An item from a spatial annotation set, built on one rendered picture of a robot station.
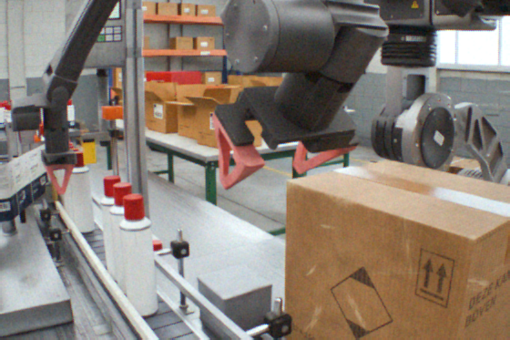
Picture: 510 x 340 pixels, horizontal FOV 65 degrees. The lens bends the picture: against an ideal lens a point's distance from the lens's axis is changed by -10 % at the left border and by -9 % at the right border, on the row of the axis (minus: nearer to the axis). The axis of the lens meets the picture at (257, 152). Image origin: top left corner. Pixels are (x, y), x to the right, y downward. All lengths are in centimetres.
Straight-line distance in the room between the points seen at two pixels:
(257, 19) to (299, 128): 12
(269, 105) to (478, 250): 26
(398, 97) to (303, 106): 66
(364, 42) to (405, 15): 66
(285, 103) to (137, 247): 41
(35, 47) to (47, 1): 88
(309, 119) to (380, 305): 28
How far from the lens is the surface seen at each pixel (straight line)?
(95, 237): 113
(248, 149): 38
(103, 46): 112
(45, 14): 869
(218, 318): 61
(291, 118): 38
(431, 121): 100
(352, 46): 34
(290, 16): 30
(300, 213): 64
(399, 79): 102
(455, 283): 50
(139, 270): 73
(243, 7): 31
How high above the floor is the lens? 128
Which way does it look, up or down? 11 degrees down
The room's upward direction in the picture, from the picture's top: straight up
